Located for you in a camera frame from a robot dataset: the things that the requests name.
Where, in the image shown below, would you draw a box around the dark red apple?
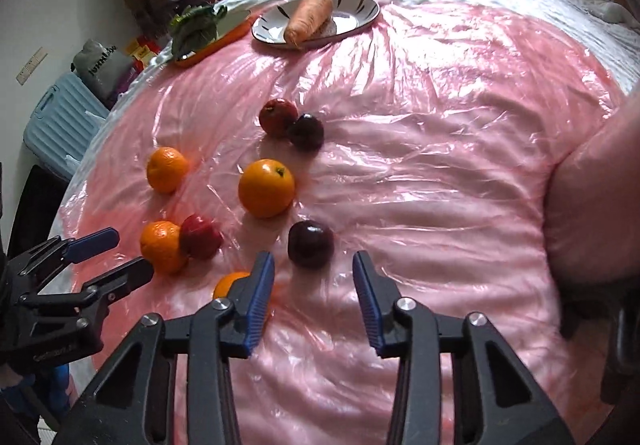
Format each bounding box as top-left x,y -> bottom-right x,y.
179,214 -> 224,261

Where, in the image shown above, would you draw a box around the small orange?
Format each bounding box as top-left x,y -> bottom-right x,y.
212,271 -> 250,299

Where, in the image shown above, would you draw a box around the large textured orange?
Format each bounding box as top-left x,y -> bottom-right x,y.
145,146 -> 190,194

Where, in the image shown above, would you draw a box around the smooth orange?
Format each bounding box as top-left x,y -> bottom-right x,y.
238,159 -> 295,218

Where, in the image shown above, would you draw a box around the dark plum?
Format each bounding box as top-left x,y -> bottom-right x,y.
288,113 -> 324,152
288,220 -> 334,269

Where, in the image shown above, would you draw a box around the light blue suitcase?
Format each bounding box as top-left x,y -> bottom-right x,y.
23,72 -> 110,182

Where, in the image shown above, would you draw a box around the grey printed bag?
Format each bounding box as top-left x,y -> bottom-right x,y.
70,38 -> 134,100

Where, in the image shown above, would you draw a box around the red yellow snack packages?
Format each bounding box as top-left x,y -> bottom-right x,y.
125,35 -> 162,73

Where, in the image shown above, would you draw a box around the orange plate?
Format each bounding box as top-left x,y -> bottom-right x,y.
172,14 -> 259,69

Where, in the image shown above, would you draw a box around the green leafy vegetable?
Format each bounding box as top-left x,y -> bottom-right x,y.
168,5 -> 228,60

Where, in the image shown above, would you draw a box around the pink plastic sheet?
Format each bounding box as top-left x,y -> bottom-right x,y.
60,3 -> 624,444

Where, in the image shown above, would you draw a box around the carrot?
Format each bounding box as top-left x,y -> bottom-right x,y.
283,0 -> 333,48

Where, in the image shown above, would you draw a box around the white striped plate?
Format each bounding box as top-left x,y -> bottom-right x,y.
252,0 -> 381,49

